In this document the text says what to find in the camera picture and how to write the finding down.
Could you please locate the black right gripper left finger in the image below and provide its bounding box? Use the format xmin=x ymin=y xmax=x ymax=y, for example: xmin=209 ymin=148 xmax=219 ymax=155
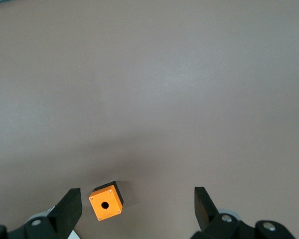
xmin=0 ymin=188 xmax=83 ymax=239

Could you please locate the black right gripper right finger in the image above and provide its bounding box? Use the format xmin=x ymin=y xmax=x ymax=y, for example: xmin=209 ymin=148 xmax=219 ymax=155
xmin=190 ymin=186 xmax=296 ymax=239

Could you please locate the orange button enclosure box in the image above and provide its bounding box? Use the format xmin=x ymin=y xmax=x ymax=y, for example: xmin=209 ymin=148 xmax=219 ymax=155
xmin=88 ymin=181 xmax=125 ymax=222

